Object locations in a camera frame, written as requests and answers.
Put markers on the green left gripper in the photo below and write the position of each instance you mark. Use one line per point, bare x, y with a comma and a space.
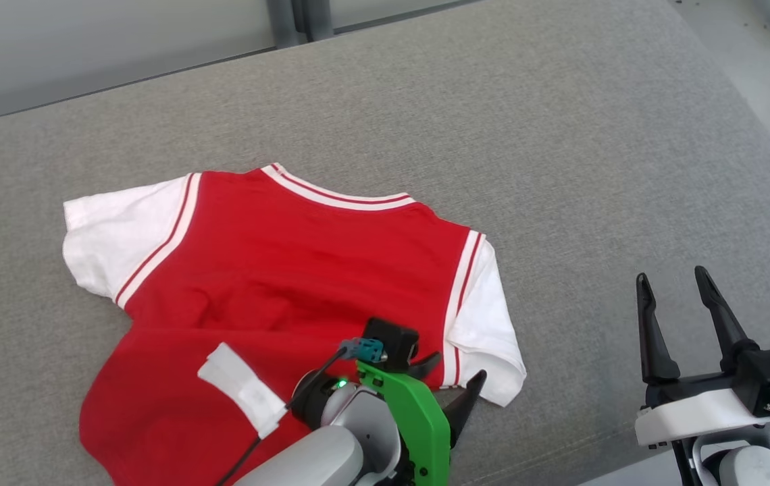
422, 425

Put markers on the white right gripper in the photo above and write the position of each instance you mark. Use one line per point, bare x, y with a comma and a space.
696, 415

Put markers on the red basketball jersey shirt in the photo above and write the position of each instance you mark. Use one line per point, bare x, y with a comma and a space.
290, 270

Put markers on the grey fabric sofa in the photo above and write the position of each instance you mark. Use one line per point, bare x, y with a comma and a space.
594, 169

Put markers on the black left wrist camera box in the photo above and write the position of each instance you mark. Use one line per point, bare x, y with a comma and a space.
395, 341

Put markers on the grey partition post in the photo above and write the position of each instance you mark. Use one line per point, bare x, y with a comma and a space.
297, 20

